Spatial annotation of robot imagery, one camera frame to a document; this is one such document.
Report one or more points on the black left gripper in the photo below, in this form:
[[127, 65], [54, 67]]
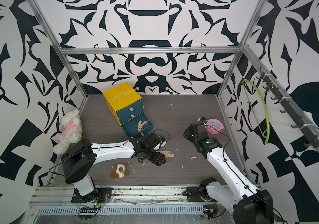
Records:
[[159, 159]]

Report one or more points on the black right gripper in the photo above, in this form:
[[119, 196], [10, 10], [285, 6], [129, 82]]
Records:
[[188, 130]]

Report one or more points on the teal top drawer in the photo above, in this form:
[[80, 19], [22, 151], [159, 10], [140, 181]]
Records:
[[136, 104]]

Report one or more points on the yellow drawer cabinet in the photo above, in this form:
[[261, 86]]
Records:
[[119, 97]]

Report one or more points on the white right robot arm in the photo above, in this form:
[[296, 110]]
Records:
[[246, 203]]

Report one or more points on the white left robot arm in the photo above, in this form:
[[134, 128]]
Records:
[[78, 160]]

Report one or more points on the pink alarm clock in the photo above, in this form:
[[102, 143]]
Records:
[[214, 126]]

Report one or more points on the brown white plush toy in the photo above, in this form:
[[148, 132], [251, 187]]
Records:
[[119, 171]]

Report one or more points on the green toy bow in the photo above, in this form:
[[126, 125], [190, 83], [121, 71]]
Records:
[[258, 107]]

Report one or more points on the white plush dog pink shirt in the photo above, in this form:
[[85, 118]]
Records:
[[72, 131]]

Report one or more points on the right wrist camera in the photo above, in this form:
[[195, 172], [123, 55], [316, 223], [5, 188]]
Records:
[[203, 120]]

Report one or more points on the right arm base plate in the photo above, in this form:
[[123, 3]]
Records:
[[196, 194]]

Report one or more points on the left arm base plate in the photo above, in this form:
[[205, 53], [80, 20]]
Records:
[[99, 195]]

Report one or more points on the black wall hook rack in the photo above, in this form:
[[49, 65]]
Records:
[[308, 128]]

